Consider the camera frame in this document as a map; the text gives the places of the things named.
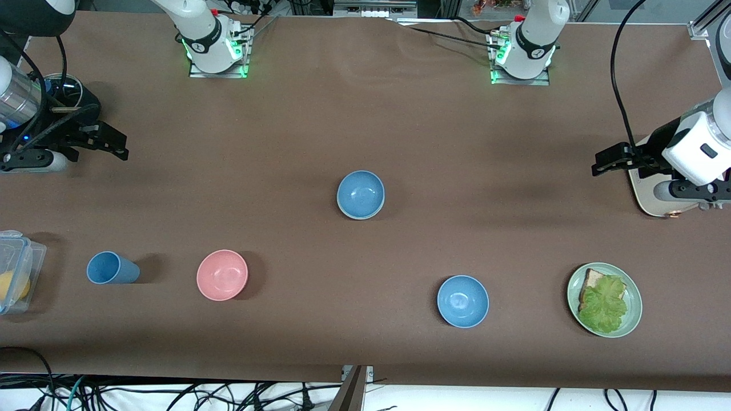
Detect blue bowl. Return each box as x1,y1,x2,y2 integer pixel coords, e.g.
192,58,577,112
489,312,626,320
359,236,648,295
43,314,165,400
437,275,490,329
336,170,385,219

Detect green bowl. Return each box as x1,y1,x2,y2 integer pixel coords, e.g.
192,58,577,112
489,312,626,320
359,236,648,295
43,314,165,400
338,203,385,221

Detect pink bowl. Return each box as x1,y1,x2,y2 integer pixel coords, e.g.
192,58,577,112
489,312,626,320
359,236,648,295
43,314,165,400
196,249,249,301

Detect cream toaster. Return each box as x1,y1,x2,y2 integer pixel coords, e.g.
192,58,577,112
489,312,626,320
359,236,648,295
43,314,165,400
627,132,731,218

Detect bread slice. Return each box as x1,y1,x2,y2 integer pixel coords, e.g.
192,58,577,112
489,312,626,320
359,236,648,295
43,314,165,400
579,268,607,312

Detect blue cup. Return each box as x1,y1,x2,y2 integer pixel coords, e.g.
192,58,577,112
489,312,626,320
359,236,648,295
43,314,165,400
86,251,140,285

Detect clear plastic container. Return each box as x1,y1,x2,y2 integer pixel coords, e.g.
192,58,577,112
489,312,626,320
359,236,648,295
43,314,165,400
0,230,47,316

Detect green plate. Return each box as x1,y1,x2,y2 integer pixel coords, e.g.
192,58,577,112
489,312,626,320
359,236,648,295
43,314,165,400
567,263,643,339

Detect green lettuce leaf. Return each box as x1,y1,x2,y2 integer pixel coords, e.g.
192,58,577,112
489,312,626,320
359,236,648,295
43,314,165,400
578,275,629,334

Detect yellow fruit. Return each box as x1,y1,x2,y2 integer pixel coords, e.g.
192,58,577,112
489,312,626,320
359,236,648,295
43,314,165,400
0,271,30,303

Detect brown table cover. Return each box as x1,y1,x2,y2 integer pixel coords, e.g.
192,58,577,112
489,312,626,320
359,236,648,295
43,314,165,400
0,11,731,394

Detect grey equipment box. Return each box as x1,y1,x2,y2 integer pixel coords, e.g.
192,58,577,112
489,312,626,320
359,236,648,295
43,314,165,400
333,0,419,18

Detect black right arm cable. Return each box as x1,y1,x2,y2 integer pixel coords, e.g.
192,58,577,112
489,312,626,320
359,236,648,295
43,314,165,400
0,29,101,158

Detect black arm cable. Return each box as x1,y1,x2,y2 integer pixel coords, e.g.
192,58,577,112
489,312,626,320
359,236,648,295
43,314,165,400
609,0,653,167
0,29,101,158

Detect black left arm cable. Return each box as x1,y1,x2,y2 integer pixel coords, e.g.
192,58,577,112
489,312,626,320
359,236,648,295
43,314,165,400
609,0,653,167

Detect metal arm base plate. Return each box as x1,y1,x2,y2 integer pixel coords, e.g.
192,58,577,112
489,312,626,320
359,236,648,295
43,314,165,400
188,23,252,79
488,29,552,86

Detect aluminium frame profile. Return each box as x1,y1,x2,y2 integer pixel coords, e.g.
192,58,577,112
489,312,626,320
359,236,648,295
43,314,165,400
688,0,731,41

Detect black power cable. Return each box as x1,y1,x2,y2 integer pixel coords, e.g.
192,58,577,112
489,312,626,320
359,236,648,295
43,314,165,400
393,17,506,52

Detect black looped floor cable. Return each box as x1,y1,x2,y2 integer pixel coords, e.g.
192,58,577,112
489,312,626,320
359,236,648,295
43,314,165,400
0,346,56,411

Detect green cable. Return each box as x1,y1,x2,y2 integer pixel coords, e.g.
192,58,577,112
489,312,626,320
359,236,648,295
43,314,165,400
65,376,87,411

